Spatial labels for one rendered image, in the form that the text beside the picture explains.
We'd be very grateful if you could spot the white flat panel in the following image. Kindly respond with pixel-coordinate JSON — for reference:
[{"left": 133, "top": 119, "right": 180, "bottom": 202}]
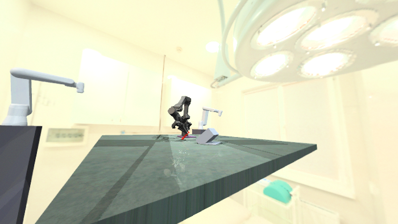
[{"left": 196, "top": 128, "right": 220, "bottom": 145}]

